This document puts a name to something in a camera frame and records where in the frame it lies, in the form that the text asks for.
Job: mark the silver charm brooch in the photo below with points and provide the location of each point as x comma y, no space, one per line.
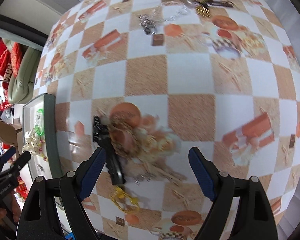
40,168

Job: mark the cream polka dot scrunchie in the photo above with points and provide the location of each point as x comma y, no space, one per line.
33,143

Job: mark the red cushion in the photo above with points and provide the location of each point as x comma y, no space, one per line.
2,60

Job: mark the small silver charm on table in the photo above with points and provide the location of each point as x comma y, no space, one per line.
143,177

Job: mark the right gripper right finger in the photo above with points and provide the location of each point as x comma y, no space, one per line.
254,218

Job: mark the silver chain jewelry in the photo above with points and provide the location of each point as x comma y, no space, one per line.
147,24

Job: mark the wooden chair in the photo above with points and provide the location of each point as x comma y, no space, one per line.
8,134

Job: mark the checkered patterned tablecloth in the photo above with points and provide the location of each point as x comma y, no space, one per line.
228,84

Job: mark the green translucent bangle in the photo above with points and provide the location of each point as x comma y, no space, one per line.
39,122

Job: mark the black beaded hair clip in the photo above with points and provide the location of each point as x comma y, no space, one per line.
102,138

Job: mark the left hand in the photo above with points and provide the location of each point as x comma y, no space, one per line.
16,210

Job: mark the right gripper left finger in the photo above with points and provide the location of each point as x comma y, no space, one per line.
39,218

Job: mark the green tray with cream lining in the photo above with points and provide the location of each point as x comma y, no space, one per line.
50,161

